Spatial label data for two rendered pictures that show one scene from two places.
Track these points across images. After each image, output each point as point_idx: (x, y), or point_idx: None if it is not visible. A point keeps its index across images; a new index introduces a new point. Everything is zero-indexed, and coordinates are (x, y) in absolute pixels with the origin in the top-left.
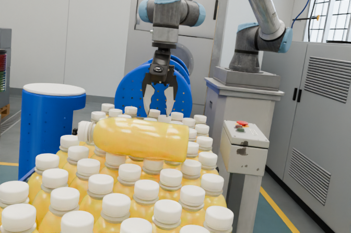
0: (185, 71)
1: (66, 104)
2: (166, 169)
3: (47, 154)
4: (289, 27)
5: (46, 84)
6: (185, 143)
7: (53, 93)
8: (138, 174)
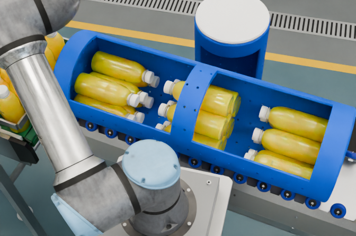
0: (178, 118)
1: (196, 33)
2: None
3: None
4: (60, 203)
5: (251, 8)
6: None
7: (196, 14)
8: None
